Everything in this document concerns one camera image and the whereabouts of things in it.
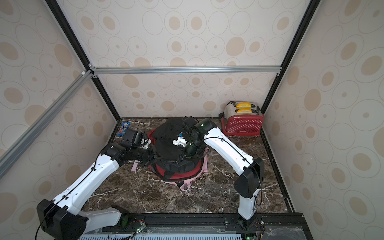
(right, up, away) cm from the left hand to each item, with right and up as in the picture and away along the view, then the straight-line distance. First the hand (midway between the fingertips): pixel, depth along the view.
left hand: (166, 155), depth 73 cm
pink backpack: (+8, -19, +12) cm, 24 cm away
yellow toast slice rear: (+47, +29, +27) cm, 61 cm away
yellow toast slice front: (+46, +25, +25) cm, 58 cm away
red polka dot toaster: (+45, +20, +24) cm, 55 cm away
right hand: (+5, -5, -6) cm, 9 cm away
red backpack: (-7, -10, +12) cm, 17 cm away
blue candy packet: (-40, +15, +40) cm, 58 cm away
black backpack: (0, -1, +5) cm, 5 cm away
